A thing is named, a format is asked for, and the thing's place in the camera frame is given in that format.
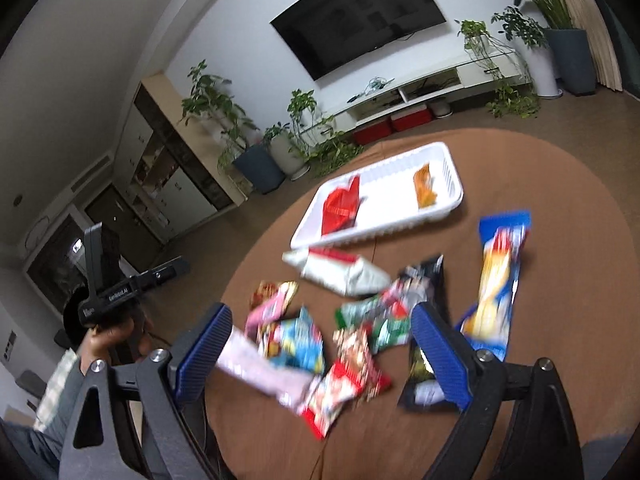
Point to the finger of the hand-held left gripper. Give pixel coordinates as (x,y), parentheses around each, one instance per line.
(167,270)

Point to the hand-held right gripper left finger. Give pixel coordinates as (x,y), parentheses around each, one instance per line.
(200,352)

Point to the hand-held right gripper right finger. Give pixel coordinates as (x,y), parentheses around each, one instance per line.
(440,360)

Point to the pink cartoon snack packet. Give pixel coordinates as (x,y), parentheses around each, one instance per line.
(267,310)

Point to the red and gold snack packet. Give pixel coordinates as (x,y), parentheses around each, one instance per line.
(265,290)

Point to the white red lychee snack packet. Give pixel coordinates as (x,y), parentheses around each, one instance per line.
(357,362)
(325,402)

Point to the white and red snack packet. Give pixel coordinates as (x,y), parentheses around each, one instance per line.
(345,272)

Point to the white plastic tray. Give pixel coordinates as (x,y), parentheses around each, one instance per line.
(385,195)

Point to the person's left forearm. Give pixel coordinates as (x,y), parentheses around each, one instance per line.
(75,400)

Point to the person's left hand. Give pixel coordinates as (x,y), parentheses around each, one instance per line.
(112,335)

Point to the black snack packet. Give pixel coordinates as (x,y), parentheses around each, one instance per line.
(420,375)

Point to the green snack packet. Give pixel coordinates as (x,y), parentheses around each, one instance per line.
(392,332)
(352,315)

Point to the pale pink snack packet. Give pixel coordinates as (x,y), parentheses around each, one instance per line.
(260,370)

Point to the long blue snack packet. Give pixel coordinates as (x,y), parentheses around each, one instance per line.
(495,280)

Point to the blue colourful snack packet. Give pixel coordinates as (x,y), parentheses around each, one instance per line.
(297,342)

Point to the thin tree in dark pot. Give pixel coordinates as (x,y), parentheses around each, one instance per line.
(257,170)

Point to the leafy plant in white pot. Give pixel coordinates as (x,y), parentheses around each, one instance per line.
(287,155)

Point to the orange snack packet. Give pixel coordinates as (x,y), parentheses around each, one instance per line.
(426,187)

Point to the trailing vine plant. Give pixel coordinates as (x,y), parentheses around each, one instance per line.
(335,152)
(510,100)

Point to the red storage box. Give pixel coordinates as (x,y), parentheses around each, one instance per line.
(411,119)
(372,132)

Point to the small white pot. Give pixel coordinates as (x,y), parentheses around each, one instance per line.
(441,109)

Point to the white television cabinet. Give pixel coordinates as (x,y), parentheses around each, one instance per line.
(380,105)

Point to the bushy plant in white pot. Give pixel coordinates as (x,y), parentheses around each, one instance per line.
(542,67)

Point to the large-leaf plant in dark pot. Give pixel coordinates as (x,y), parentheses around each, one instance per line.
(570,60)

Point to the wooden slat panel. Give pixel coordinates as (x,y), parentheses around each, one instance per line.
(595,25)

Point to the wooden wall cupboard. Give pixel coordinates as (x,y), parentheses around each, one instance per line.
(170,175)

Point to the black wall television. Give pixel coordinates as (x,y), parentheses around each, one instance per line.
(360,15)

